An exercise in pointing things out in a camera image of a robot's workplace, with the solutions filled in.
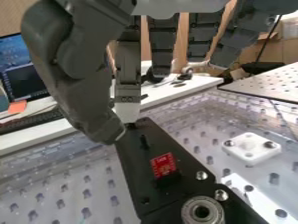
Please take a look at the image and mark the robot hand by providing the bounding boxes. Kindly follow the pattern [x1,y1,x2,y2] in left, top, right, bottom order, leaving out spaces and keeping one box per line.
[19,0,298,146]

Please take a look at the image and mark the red circuit board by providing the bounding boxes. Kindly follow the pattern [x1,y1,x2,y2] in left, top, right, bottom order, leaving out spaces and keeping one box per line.
[149,152,180,181]

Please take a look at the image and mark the laptop screen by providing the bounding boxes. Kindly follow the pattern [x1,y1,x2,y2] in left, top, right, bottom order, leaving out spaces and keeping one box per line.
[0,32,52,103]

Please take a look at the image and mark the orange paper note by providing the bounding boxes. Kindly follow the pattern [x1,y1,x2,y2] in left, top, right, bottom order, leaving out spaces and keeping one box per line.
[7,99,29,115]

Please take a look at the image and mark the black keyboard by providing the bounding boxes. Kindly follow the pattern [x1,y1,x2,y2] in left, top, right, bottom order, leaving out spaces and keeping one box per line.
[0,107,67,135]

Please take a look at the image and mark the white desk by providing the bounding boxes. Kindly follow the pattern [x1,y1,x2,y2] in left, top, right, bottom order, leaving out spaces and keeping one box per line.
[0,73,225,158]

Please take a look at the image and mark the clear box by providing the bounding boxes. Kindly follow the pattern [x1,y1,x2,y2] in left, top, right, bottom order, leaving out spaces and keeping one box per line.
[0,85,298,224]

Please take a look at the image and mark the black plate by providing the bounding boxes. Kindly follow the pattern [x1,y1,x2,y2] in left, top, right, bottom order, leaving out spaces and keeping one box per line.
[113,116,270,224]

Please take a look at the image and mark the cardboard box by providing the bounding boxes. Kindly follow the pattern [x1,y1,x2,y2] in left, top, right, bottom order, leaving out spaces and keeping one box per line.
[245,18,298,65]

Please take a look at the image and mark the small white square block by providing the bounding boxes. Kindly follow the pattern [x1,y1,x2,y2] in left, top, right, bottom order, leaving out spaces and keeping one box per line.
[221,131,283,167]

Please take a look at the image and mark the steel ball bearing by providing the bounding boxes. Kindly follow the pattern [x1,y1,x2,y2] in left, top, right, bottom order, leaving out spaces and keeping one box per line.
[180,195,228,224]

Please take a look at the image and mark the black cable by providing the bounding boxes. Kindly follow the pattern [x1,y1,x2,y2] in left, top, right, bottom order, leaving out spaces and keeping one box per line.
[253,14,285,65]

